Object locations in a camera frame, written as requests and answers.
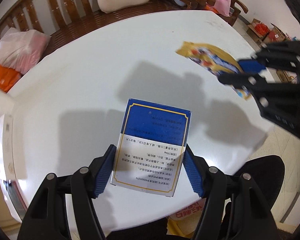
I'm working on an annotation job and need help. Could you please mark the yellow blue snack wrapper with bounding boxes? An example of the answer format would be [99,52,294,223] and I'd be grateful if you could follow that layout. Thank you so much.
[175,40,253,101]

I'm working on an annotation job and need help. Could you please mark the blue white medicine box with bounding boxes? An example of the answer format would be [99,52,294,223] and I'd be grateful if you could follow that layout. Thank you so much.
[110,99,191,197]

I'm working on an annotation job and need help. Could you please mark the cardboard boxes on floor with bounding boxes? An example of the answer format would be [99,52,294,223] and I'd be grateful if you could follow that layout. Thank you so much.
[247,18,297,47]

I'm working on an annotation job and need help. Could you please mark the person's black trouser leg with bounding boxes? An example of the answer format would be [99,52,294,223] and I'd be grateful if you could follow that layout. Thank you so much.
[226,155,285,220]

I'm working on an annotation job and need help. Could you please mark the orange plastic bag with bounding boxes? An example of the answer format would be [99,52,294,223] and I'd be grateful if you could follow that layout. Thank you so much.
[0,65,21,93]

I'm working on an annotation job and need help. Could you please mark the pink white plastic bag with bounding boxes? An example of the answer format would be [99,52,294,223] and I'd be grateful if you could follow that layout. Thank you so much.
[0,28,50,75]

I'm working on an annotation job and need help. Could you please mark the wooden bench sofa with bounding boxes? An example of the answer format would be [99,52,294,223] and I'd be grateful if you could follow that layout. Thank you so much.
[0,0,178,55]

